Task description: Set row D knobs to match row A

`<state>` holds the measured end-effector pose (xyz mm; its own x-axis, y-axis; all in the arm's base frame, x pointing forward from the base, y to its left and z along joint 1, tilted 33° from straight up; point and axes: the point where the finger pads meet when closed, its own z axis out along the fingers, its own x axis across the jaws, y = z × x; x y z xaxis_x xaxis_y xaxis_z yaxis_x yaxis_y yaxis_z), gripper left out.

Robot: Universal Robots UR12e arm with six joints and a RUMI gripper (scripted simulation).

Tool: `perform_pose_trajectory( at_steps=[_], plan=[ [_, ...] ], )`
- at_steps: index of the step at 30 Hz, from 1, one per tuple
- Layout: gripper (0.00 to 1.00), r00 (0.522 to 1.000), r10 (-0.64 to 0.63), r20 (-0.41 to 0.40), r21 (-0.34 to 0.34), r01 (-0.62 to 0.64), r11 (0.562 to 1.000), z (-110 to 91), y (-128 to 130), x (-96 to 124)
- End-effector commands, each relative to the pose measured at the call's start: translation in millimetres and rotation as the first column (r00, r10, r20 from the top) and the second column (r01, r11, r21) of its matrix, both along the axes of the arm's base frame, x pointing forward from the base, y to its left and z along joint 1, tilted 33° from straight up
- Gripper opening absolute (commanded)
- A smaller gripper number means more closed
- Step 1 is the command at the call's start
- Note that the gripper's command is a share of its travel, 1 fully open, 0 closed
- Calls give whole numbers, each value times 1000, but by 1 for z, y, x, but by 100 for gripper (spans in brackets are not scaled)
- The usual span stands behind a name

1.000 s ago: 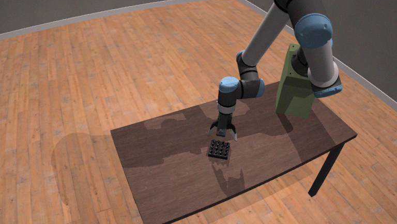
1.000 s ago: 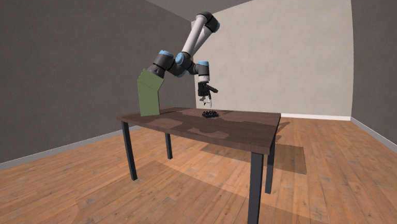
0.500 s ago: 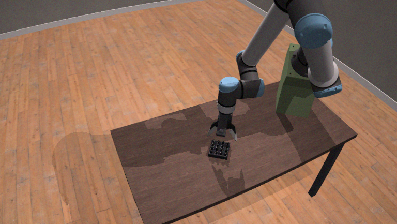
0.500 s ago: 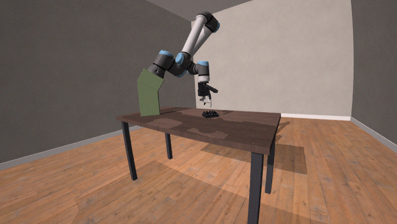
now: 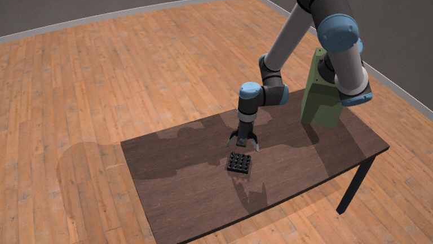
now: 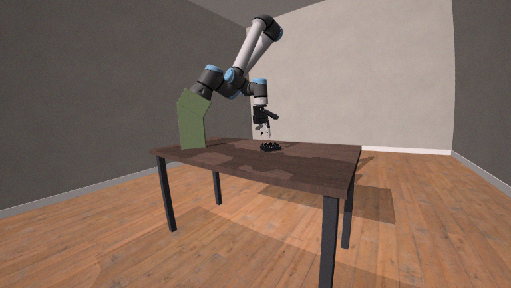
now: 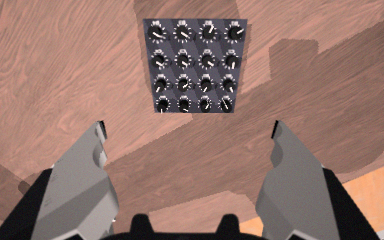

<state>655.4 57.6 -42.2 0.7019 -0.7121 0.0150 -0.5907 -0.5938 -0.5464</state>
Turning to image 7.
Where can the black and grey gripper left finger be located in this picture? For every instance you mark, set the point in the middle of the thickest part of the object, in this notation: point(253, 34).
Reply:
point(73, 200)

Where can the dark grey knob box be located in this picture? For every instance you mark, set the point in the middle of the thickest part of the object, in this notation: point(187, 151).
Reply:
point(185, 78)

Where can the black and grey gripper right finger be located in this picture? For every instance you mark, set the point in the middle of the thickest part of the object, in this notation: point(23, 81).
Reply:
point(300, 199)

